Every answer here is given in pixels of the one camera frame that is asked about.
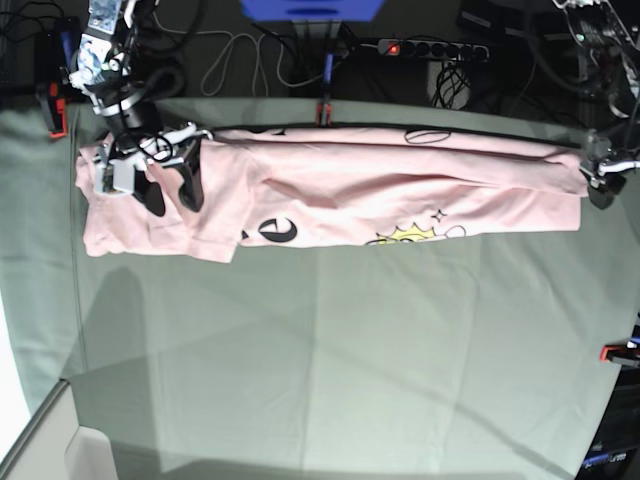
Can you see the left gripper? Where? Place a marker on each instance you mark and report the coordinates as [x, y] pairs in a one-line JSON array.
[[602, 191]]

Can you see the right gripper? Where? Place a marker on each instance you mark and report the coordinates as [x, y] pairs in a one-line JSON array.
[[150, 194]]

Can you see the pink t-shirt black print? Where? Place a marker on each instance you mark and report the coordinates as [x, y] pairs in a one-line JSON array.
[[305, 188]]

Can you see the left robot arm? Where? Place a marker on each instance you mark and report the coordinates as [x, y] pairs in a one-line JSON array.
[[607, 32]]

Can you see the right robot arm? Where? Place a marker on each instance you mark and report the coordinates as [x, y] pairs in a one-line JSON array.
[[124, 76]]

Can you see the red clamp left edge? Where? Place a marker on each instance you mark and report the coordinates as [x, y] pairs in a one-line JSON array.
[[53, 108]]

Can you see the red clamp edge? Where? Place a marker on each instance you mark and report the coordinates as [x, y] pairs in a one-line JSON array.
[[53, 108], [623, 354]]

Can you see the red clamp top centre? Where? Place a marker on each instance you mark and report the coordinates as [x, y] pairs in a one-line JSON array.
[[323, 114]]

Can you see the red clamp right edge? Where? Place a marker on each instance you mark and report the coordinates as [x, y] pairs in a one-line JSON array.
[[623, 354]]

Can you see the blue box top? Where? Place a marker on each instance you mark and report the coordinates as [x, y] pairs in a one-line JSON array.
[[311, 10]]

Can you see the black power strip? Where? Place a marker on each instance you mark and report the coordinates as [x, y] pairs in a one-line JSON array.
[[434, 50]]

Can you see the white bin corner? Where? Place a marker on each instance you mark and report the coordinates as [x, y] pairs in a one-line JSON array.
[[89, 456]]

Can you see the blue clamp handle left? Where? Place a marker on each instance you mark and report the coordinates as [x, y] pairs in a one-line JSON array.
[[68, 47]]

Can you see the blue clamp handle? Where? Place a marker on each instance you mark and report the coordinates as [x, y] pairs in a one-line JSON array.
[[327, 70], [68, 47]]

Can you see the blue clamp handle centre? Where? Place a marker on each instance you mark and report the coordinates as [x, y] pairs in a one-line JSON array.
[[327, 70]]

